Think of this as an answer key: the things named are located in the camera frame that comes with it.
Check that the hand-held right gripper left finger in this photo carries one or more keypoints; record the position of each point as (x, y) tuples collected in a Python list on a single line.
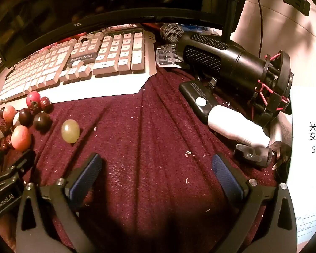
[(85, 181)]

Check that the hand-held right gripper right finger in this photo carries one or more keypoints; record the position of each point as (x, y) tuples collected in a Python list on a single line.
[(226, 179)]

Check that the large pink round fruit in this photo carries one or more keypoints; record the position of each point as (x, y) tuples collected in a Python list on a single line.
[(20, 137)]

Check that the dark purple round fruit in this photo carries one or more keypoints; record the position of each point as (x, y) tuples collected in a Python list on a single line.
[(41, 121), (25, 116)]

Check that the small pink round fruit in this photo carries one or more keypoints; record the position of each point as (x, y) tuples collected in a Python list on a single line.
[(8, 113)]

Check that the green grape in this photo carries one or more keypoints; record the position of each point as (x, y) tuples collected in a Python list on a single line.
[(70, 131)]

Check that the red round fruit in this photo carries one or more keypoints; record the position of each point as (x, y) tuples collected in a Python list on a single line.
[(33, 98)]

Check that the small black clamp knob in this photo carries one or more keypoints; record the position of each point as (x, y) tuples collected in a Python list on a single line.
[(253, 155)]

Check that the white printed booklet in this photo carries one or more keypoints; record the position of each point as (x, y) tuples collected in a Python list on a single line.
[(308, 163)]

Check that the maroon knitted cloth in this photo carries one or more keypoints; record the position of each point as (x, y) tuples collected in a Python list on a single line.
[(152, 126)]

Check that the black rectangular power bank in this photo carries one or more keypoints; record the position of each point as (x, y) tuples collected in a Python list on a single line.
[(194, 95)]

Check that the white mechanical keyboard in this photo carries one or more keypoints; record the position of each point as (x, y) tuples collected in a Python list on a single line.
[(107, 58)]

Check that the clear blister pack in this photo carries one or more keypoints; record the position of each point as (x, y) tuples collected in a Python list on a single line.
[(168, 55)]

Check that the blue package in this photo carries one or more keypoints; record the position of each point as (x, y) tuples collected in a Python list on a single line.
[(197, 28)]

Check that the handheld mesh-head microphone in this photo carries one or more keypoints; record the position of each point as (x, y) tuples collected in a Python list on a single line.
[(171, 32)]

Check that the black computer monitor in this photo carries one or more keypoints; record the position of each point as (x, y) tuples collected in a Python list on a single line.
[(68, 5)]

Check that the black stand pole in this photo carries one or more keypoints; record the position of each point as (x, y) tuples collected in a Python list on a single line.
[(230, 10)]

